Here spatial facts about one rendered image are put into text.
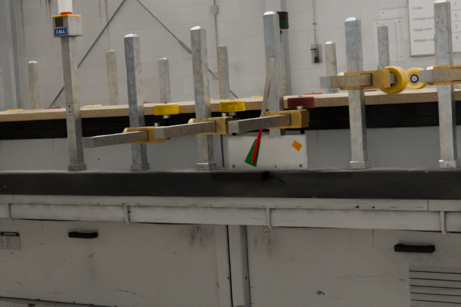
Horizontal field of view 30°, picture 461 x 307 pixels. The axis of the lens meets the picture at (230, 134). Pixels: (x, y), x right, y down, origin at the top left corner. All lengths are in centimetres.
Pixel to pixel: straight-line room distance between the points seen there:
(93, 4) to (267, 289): 941
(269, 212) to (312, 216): 14
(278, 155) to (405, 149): 38
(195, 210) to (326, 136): 47
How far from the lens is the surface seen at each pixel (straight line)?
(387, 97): 254
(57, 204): 303
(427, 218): 239
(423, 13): 981
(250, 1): 1068
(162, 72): 400
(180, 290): 306
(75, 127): 291
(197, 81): 262
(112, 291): 324
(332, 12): 1020
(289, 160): 248
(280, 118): 241
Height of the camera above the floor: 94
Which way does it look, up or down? 3 degrees down
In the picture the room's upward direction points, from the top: 3 degrees counter-clockwise
